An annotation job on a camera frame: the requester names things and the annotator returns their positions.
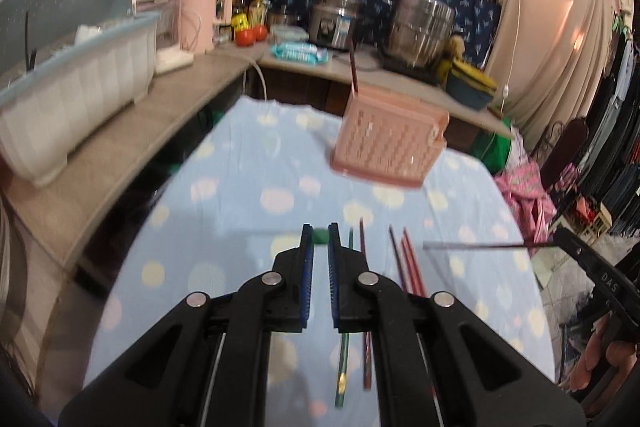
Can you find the hanging dark clothes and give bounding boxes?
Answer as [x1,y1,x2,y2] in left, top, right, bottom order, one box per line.
[575,0,640,238]

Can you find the dark red chopstick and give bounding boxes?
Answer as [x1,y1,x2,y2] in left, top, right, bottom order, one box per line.
[359,218,373,390]

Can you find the pink perforated utensil basket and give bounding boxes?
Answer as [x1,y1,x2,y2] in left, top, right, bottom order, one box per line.
[330,93,450,190]

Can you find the dark purple chopstick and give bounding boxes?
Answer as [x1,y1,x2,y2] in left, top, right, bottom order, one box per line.
[388,226,407,290]

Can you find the blue planet print tablecloth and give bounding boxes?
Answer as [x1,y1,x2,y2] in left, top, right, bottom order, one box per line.
[85,97,558,427]

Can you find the beige curtain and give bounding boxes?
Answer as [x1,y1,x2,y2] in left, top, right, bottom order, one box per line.
[475,0,626,142]

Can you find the black induction cooktop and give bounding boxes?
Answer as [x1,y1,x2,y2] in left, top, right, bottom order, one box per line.
[377,52,451,85]

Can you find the white stool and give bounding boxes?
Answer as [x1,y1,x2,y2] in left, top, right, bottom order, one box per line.
[575,202,613,243]

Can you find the pink pineapple print garment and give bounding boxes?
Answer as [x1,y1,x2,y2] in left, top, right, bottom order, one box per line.
[495,159,558,243]

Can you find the pink electric kettle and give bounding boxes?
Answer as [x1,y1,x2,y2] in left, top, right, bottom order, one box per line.
[175,0,236,55]

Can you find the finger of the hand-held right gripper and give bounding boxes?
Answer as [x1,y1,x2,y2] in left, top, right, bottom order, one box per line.
[549,227,601,275]

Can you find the dark metal chair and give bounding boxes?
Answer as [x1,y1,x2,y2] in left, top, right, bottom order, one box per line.
[530,117,591,208]

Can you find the glass container green lid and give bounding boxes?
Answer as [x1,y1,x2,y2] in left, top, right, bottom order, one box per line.
[267,24,308,45]

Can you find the blue wet wipes packet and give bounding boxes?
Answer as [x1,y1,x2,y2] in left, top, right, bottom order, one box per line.
[271,42,332,66]

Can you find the person's right hand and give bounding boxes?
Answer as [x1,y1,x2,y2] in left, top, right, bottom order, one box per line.
[570,317,640,408]

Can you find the white clear countertop appliance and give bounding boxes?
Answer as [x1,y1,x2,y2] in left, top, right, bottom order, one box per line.
[135,0,196,75]

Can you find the small steel lidded pot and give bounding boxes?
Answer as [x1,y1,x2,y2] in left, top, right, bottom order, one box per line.
[272,4,296,28]

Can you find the steel rice cooker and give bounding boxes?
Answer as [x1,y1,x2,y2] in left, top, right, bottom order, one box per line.
[307,0,365,52]

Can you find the green bag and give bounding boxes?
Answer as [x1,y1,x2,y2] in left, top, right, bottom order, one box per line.
[480,117,516,172]

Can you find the blue bowl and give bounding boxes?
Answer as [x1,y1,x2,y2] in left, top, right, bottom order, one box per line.
[445,74,496,110]

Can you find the stainless steel steamer pot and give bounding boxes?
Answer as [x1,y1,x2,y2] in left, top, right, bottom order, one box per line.
[384,0,457,68]

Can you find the white hose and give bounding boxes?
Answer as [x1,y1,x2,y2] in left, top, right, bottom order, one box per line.
[242,57,268,102]

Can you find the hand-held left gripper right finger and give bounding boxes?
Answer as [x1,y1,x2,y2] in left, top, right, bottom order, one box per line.
[327,222,586,427]

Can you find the yellow soap pump bottle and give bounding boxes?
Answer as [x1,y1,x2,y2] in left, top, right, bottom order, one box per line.
[248,0,271,30]

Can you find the white dish rack blue lid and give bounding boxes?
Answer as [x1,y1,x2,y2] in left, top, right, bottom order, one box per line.
[0,0,161,188]

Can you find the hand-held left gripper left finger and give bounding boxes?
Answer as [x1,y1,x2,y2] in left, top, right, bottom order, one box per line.
[59,223,315,427]

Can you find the dark brown chopstick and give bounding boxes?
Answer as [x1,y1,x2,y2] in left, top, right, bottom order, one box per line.
[422,241,557,253]
[348,38,361,96]

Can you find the brown loofah sponge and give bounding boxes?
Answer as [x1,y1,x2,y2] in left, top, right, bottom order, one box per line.
[444,34,466,60]

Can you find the white cable with switch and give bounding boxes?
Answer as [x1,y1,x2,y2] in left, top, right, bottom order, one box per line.
[501,0,526,112]

